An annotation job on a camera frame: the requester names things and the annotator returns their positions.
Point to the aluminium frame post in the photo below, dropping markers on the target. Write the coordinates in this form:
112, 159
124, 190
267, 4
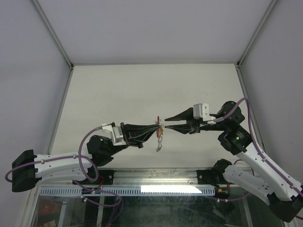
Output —
50, 30
260, 26

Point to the right aluminium frame post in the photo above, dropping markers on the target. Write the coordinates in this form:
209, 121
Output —
260, 26

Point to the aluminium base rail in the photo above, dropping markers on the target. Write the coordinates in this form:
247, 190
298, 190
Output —
151, 176

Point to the left aluminium frame post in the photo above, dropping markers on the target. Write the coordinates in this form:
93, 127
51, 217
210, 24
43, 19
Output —
50, 30

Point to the white slotted cable duct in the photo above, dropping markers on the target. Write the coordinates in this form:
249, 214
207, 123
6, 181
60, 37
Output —
146, 190

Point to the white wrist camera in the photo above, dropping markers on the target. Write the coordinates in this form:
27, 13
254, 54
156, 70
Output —
201, 112
115, 132

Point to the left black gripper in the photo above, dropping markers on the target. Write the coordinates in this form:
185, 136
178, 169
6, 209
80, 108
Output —
137, 133

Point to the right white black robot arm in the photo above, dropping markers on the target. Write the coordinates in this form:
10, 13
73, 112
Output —
275, 187

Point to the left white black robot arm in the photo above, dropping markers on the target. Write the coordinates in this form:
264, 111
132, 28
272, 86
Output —
96, 149

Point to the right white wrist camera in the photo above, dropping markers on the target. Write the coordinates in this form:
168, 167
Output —
201, 112

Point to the red handled keyring holder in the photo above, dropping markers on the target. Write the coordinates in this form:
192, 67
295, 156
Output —
159, 139

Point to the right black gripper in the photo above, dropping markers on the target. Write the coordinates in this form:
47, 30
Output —
192, 126

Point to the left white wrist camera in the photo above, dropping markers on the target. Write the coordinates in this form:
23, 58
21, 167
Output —
115, 132

